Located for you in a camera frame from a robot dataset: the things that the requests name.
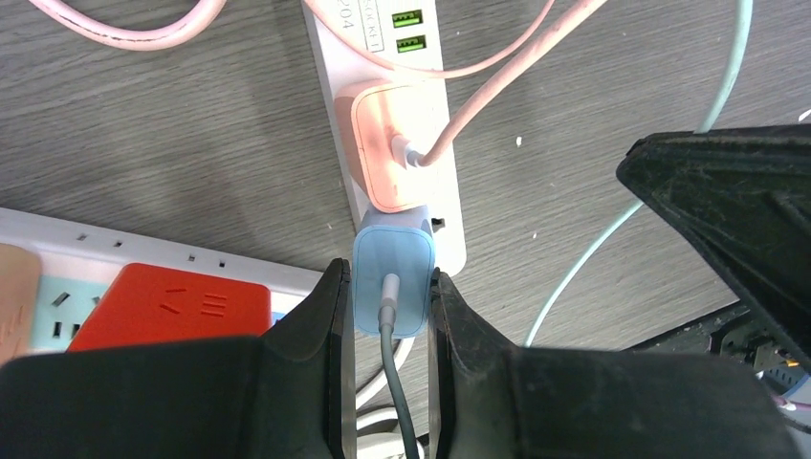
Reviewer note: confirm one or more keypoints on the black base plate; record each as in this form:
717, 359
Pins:
733, 332

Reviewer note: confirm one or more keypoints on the red cube socket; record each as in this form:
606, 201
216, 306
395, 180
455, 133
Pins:
148, 304

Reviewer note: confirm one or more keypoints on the tan cube socket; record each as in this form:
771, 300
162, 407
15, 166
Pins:
20, 272

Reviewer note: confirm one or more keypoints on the pink small charger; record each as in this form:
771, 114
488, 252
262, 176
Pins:
378, 121

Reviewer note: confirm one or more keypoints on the small white power strip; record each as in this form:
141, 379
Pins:
356, 41

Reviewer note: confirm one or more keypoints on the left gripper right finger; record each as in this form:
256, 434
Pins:
489, 398

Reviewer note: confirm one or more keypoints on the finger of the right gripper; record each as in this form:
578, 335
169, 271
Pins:
741, 198

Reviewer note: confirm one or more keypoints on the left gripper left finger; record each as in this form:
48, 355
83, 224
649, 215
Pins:
289, 393

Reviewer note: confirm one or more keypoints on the light blue charger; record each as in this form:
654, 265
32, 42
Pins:
393, 259

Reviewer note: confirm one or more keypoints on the long white colourful power strip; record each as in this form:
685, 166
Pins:
89, 288

